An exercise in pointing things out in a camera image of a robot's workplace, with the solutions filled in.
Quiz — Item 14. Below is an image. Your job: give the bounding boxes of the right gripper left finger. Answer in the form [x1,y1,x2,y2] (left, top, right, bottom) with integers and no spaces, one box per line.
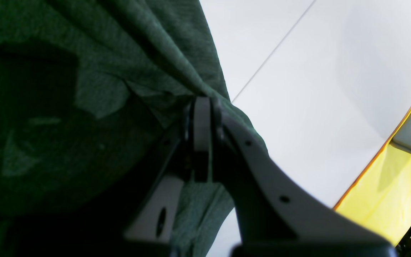
[123,102,194,257]

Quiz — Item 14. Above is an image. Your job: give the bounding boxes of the dark green t-shirt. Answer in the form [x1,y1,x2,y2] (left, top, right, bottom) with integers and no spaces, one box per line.
[0,0,266,257]

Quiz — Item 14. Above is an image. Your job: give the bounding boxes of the yellow table edge pad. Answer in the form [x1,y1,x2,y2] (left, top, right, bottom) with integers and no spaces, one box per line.
[333,106,411,246]

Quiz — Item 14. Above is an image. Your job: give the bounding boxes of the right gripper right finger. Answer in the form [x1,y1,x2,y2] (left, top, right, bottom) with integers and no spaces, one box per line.
[193,97,397,257]

